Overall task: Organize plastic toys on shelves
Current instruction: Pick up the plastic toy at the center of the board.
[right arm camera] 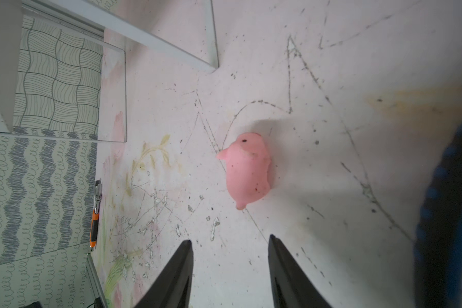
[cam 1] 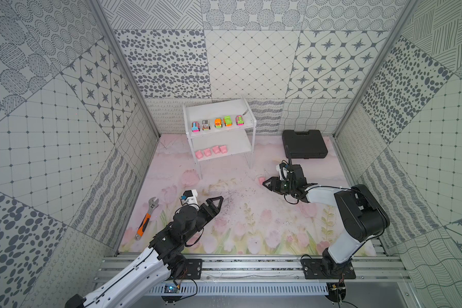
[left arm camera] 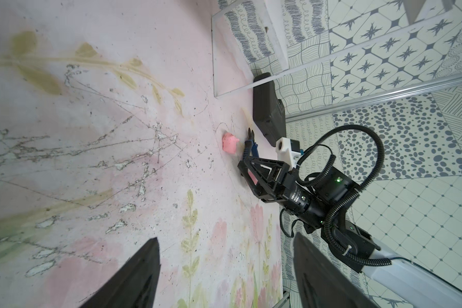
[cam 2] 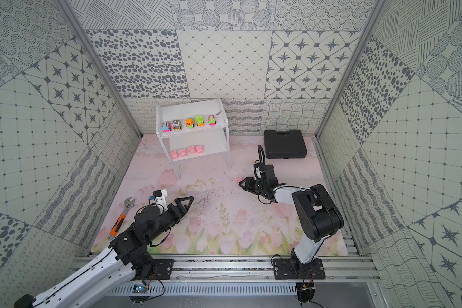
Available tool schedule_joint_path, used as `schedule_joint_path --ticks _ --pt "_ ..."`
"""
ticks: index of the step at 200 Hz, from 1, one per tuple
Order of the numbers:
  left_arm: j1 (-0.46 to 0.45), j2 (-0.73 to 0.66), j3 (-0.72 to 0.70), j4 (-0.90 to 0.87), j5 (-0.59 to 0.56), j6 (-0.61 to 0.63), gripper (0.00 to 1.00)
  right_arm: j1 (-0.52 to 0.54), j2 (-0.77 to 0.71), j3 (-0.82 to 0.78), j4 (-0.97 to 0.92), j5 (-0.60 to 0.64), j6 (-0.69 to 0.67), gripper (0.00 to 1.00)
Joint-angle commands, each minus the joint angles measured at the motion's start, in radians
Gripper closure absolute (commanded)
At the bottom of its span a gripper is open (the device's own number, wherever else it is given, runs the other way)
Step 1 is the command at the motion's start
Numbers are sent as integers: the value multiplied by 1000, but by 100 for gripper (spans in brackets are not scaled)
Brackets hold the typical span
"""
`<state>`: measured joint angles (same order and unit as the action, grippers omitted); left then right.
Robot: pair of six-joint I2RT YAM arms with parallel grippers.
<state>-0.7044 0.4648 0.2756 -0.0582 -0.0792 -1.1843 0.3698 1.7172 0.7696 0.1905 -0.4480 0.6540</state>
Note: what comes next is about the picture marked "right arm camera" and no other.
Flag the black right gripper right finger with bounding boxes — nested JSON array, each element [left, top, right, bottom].
[[268, 234, 331, 308]]

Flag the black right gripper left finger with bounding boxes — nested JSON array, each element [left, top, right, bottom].
[[135, 240, 194, 308]]

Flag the pink rubber pig toy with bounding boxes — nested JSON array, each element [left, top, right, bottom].
[[216, 133, 272, 210]]

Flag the white two-tier shelf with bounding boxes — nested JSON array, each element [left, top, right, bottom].
[[0, 1, 219, 145]]

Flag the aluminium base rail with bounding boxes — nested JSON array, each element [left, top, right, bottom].
[[83, 254, 108, 308]]

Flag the orange handled adjustable wrench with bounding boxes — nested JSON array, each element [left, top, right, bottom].
[[89, 179, 103, 250]]

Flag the blue handled cutting pliers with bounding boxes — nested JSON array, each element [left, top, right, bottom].
[[414, 124, 462, 307]]

